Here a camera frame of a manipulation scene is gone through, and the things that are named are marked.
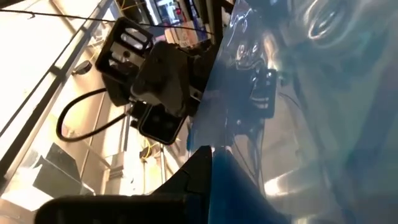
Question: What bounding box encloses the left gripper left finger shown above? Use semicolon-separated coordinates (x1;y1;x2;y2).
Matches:
152;144;215;224

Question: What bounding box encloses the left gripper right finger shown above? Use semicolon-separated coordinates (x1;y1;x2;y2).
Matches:
211;149;290;224

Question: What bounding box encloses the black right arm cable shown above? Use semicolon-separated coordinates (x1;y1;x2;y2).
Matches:
55;88;129;143

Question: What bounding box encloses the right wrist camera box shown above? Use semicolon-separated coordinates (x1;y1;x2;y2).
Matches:
136;103;188;146

